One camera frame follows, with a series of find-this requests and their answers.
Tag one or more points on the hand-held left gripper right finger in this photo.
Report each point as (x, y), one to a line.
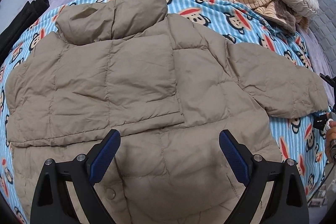
(232, 153)

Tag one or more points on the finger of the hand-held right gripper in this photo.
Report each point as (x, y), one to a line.
(320, 121)
(325, 78)

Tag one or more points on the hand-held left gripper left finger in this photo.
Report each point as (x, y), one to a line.
(105, 151)

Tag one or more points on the tan puffer jacket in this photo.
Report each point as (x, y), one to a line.
(131, 77)

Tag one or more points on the person's right hand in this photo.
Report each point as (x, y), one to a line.
(329, 140)

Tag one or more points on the striped monkey print blanket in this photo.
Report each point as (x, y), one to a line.
(278, 124)

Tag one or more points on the black cloth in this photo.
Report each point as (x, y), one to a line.
(23, 19)

